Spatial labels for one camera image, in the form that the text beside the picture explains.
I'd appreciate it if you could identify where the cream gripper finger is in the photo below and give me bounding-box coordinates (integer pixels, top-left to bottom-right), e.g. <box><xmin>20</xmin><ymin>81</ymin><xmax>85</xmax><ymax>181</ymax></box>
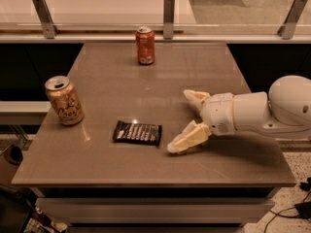
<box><xmin>184</xmin><ymin>89</ymin><xmax>211</xmax><ymax>111</ymax></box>
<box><xmin>167</xmin><ymin>120</ymin><xmax>212</xmax><ymax>153</ymax></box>

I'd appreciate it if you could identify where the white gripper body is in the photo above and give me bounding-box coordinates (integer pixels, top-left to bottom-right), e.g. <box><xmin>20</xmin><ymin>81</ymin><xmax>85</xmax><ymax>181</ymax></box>
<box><xmin>200</xmin><ymin>93</ymin><xmax>235</xmax><ymax>136</ymax></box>

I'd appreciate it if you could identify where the black rxbar chocolate wrapper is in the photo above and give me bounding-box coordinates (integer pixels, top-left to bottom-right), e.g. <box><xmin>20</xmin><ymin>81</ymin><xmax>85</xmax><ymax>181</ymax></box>
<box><xmin>113</xmin><ymin>120</ymin><xmax>162</xmax><ymax>146</ymax></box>

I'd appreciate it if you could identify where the red coke can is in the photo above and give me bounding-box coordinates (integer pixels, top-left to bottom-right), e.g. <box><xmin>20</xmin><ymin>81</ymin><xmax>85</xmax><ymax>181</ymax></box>
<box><xmin>135</xmin><ymin>26</ymin><xmax>155</xmax><ymax>65</ymax></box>

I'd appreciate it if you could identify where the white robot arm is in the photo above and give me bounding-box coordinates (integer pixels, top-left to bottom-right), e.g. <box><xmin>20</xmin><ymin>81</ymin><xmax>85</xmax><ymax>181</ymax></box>
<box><xmin>167</xmin><ymin>76</ymin><xmax>311</xmax><ymax>153</ymax></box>

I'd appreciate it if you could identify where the gold LaCroix can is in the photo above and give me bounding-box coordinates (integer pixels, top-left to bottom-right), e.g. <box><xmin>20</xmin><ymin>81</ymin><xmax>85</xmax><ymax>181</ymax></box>
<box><xmin>45</xmin><ymin>76</ymin><xmax>84</xmax><ymax>125</ymax></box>

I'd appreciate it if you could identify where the brown cylindrical bin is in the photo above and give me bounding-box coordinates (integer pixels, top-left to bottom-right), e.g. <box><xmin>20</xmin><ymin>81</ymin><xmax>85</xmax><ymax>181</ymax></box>
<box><xmin>0</xmin><ymin>145</ymin><xmax>23</xmax><ymax>186</ymax></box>

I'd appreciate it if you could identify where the middle metal railing bracket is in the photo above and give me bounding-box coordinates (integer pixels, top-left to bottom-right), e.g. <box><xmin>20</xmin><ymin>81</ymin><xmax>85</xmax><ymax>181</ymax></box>
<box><xmin>163</xmin><ymin>0</ymin><xmax>175</xmax><ymax>39</ymax></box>

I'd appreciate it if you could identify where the metal railing bracket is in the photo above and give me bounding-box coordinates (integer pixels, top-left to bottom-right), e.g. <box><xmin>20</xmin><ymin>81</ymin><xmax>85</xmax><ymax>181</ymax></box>
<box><xmin>163</xmin><ymin>0</ymin><xmax>175</xmax><ymax>39</ymax></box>
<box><xmin>32</xmin><ymin>0</ymin><xmax>57</xmax><ymax>39</ymax></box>
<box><xmin>277</xmin><ymin>0</ymin><xmax>308</xmax><ymax>40</ymax></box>

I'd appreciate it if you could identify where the right metal railing bracket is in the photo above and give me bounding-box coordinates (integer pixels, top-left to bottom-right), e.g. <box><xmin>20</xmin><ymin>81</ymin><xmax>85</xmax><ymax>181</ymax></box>
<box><xmin>277</xmin><ymin>0</ymin><xmax>308</xmax><ymax>40</ymax></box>

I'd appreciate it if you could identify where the left metal railing bracket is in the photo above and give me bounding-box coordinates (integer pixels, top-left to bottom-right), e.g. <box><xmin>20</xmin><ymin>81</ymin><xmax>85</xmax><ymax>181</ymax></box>
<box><xmin>32</xmin><ymin>0</ymin><xmax>57</xmax><ymax>39</ymax></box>

